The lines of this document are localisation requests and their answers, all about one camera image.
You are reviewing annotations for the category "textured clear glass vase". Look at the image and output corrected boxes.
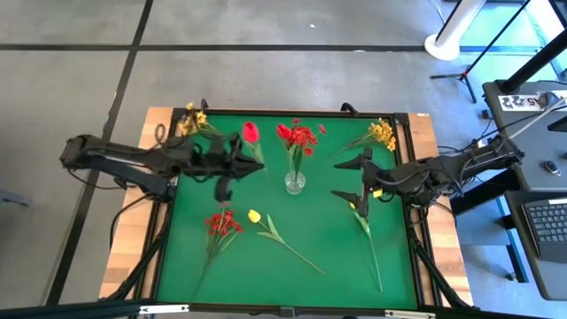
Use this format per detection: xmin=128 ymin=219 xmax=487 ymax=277
xmin=283 ymin=170 xmax=307 ymax=196

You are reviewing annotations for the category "thick black pole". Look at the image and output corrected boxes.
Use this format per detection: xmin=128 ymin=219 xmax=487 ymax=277
xmin=495 ymin=37 xmax=567 ymax=95

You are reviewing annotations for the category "white cable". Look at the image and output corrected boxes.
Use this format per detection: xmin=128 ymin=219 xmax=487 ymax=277
xmin=507 ymin=97 xmax=567 ymax=142

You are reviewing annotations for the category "black camera rig bar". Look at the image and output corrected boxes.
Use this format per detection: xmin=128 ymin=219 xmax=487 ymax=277
xmin=0 ymin=300 xmax=567 ymax=319

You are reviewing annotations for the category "green table mat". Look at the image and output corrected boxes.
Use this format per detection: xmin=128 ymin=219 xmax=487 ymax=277
xmin=157 ymin=113 xmax=420 ymax=310

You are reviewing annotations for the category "yellow artificial flower bunch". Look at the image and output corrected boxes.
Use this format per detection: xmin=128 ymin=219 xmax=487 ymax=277
xmin=334 ymin=117 xmax=398 ymax=157
xmin=176 ymin=102 xmax=227 ymax=141

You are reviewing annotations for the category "silver flat bracket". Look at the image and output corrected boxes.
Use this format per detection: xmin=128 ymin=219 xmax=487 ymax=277
xmin=384 ymin=309 xmax=438 ymax=319
xmin=139 ymin=303 xmax=190 ymax=315

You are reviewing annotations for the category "white round pillar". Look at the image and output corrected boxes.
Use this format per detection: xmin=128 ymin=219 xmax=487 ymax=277
xmin=423 ymin=0 xmax=488 ymax=62

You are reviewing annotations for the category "black aluminium table frame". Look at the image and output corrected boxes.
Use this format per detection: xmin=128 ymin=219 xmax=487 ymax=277
xmin=132 ymin=105 xmax=444 ymax=311

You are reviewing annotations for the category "grey chair base leg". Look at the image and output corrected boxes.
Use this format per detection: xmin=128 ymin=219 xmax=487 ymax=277
xmin=0 ymin=188 xmax=33 ymax=208

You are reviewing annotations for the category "black laptop keyboard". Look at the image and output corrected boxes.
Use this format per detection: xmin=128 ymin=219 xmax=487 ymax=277
xmin=521 ymin=198 xmax=567 ymax=263

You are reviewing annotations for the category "black tripod stand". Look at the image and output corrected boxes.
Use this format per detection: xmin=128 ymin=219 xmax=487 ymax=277
xmin=430 ymin=0 xmax=532 ymax=104

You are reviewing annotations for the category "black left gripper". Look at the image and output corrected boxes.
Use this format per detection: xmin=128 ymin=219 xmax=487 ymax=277
xmin=188 ymin=132 xmax=266 ymax=204

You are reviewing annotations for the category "dark grey desk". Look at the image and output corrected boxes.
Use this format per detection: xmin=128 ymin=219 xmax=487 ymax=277
xmin=503 ymin=190 xmax=567 ymax=302

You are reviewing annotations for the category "white printed label paper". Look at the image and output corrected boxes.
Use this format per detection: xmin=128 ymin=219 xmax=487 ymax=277
xmin=498 ymin=93 xmax=545 ymax=112

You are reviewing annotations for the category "yellow artificial tulip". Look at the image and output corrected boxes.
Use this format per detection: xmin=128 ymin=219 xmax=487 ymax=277
xmin=347 ymin=201 xmax=384 ymax=293
xmin=247 ymin=208 xmax=327 ymax=276

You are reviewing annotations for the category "red artificial flower bunch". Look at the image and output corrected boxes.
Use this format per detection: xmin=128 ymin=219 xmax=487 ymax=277
xmin=189 ymin=201 xmax=245 ymax=305
xmin=285 ymin=117 xmax=328 ymax=181

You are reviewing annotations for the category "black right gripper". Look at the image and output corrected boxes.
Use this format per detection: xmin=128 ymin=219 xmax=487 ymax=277
xmin=330 ymin=147 xmax=429 ymax=219

